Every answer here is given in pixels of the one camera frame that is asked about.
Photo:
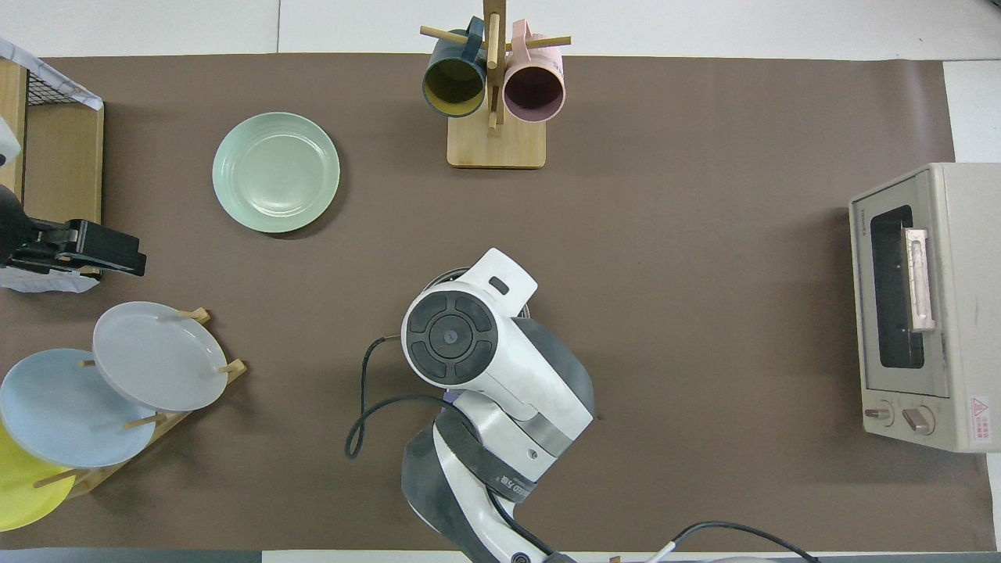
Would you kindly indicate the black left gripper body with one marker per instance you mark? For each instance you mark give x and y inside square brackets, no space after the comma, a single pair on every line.
[19,242]

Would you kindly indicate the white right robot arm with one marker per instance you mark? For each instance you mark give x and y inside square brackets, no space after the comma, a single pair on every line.
[500,367]

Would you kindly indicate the grey plate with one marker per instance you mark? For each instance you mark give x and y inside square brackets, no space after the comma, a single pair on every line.
[156,356]

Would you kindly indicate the light blue plate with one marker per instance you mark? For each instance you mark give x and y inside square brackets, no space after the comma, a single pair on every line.
[62,410]

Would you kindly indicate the pale green plate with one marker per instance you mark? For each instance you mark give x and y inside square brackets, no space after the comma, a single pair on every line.
[274,172]

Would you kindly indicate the wooden plate rack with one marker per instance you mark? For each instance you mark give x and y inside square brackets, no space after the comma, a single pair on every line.
[102,473]

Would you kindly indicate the yellow plate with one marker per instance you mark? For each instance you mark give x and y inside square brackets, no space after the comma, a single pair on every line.
[19,493]

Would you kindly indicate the white crumpled plastic sheet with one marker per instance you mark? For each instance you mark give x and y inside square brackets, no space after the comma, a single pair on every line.
[55,78]
[47,283]

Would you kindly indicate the wooden shelf unit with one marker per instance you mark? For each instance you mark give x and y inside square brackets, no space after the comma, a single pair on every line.
[62,156]

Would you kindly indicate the dark teal mug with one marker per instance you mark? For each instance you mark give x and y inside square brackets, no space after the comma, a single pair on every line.
[453,82]

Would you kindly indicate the wooden mug tree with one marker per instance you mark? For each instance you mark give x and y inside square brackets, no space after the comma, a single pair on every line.
[496,148]

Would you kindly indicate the pink ribbed mug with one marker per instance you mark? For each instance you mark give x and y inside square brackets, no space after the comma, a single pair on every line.
[534,92]

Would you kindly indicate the brown table mat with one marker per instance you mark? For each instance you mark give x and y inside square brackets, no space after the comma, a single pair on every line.
[704,469]

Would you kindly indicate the beige toaster oven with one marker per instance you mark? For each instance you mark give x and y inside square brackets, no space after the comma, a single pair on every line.
[962,352]

